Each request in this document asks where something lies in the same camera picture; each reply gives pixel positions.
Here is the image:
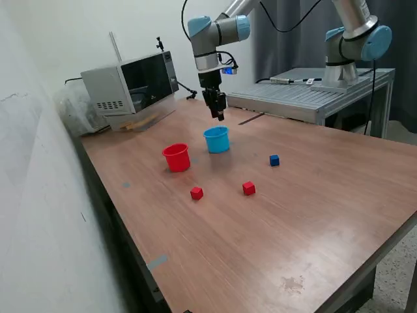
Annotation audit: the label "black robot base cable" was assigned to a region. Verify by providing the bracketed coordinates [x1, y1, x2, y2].
[255, 76, 323, 86]

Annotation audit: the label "aluminium profile robot stand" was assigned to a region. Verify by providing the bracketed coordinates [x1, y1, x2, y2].
[226, 67, 395, 140]

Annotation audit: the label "thin white rod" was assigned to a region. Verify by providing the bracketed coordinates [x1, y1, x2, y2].
[109, 31, 123, 63]

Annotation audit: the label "yellow wooden sticks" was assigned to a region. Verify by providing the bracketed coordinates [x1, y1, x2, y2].
[124, 113, 159, 131]

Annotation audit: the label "dark thin strip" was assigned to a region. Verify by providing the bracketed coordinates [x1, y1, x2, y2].
[238, 112, 265, 126]

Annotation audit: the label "aluminium robot mounting plate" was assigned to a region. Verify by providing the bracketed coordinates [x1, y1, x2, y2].
[310, 74, 371, 95]

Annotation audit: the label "clear plastic bag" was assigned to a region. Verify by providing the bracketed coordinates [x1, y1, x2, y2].
[53, 83, 110, 138]

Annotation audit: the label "silver microwave oven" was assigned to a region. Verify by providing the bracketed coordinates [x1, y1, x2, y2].
[80, 50, 180, 115]

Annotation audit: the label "red plastic cup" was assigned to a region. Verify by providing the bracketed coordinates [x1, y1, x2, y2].
[162, 142, 192, 173]

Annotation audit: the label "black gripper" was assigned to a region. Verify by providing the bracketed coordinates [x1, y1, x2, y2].
[197, 71, 227, 122]

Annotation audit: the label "long grey tape strip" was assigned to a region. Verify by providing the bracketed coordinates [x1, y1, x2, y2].
[146, 254, 169, 271]

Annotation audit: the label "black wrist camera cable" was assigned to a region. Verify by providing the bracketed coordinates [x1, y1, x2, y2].
[180, 0, 323, 71]

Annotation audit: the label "blue plastic cup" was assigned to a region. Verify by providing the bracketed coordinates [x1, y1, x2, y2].
[203, 126, 231, 155]

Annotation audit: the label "thick black hanging cable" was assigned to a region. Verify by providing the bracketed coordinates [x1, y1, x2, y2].
[362, 58, 379, 135]

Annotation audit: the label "dark grey curtain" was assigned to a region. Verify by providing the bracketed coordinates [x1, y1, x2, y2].
[253, 0, 417, 134]

